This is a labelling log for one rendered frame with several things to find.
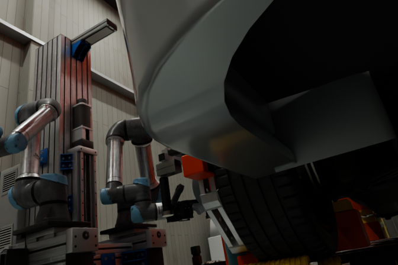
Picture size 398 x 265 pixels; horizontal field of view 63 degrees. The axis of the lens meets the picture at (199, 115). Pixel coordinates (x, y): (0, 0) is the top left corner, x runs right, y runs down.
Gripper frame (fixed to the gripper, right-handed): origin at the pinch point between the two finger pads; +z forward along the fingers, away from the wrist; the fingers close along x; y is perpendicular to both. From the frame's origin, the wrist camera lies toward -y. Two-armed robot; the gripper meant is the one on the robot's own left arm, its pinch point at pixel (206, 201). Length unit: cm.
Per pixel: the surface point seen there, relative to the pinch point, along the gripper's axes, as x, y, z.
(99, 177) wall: -421, -135, -47
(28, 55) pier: -304, -303, -146
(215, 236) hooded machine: -614, -27, 204
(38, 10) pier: -308, -397, -135
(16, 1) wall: -301, -406, -167
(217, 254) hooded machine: -617, 10, 201
